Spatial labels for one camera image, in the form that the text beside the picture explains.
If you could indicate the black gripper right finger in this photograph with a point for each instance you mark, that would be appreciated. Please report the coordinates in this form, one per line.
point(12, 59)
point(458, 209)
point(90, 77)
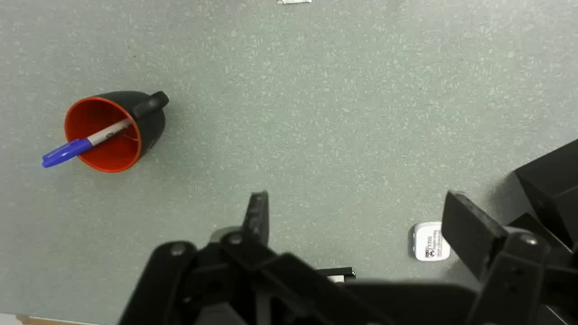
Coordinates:
point(473, 233)

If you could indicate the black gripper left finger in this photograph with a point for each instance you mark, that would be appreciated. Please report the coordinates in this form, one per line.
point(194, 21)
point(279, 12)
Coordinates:
point(256, 224)

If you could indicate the blue capped sharpie marker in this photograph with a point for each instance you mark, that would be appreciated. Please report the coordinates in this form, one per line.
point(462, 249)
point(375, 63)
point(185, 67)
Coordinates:
point(77, 146)

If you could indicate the small white label tag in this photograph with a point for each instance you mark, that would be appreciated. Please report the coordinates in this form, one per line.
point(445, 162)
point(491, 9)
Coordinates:
point(429, 243)

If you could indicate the black box on table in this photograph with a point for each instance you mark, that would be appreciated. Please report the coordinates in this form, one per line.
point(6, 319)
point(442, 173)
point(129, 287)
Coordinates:
point(552, 188)

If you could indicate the black mug red inside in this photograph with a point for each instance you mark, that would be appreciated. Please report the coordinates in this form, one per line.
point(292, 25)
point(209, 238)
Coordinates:
point(144, 115)

